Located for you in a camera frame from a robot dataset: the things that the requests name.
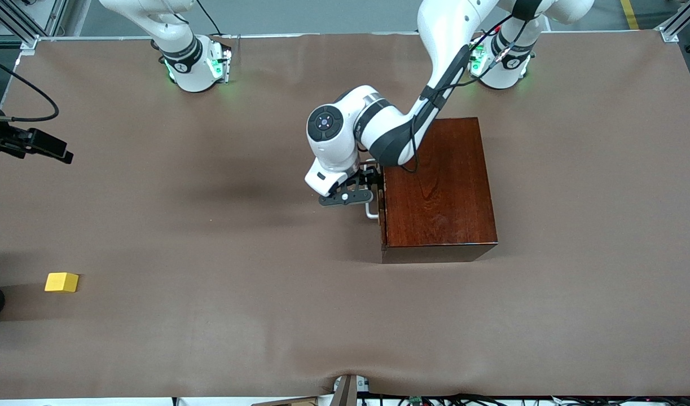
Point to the brown table cover sheet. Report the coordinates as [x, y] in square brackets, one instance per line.
[209, 338]

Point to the yellow block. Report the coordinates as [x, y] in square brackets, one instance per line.
[61, 282]

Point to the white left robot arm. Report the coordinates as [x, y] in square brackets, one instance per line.
[452, 34]

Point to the grey metal bracket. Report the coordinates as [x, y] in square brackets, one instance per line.
[347, 389]

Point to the dark wooden drawer cabinet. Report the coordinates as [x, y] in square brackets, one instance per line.
[452, 197]

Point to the aluminium frame profile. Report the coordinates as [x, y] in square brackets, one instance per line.
[17, 25]
[675, 28]

